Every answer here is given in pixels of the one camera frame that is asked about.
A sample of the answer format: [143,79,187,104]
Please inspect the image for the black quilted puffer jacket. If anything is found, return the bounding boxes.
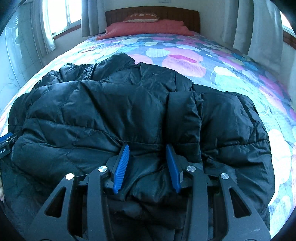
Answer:
[1,53,275,240]

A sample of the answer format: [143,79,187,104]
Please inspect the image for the person's left hand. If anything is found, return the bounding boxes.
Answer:
[0,177,4,201]

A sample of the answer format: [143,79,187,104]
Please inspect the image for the white patterned wardrobe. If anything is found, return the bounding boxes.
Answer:
[0,3,43,113]

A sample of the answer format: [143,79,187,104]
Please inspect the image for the white curtain left of window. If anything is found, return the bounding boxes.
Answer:
[31,1,56,57]

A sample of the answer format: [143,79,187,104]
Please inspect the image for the left window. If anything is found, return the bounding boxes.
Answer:
[42,0,82,36]

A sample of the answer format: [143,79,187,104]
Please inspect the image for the window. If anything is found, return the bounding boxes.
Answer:
[280,12,296,37]
[42,0,82,36]

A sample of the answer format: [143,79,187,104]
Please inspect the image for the colourful dotted bed quilt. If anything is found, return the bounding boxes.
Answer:
[6,34,295,240]

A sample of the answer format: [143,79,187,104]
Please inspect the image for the grey curtain beside headboard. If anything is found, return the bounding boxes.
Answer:
[81,0,107,37]

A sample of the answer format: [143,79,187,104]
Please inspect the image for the small red embroidered cushion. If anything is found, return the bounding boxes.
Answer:
[123,13,159,23]

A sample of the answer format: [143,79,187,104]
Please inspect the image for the grey curtain right side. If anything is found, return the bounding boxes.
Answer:
[221,0,283,74]

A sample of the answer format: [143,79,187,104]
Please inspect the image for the red pillow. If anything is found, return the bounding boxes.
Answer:
[96,20,194,40]

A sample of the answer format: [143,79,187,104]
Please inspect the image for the dark wooden headboard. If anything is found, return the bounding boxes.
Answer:
[105,6,201,34]

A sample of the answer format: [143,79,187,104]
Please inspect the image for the right window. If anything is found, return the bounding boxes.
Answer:
[280,12,296,37]

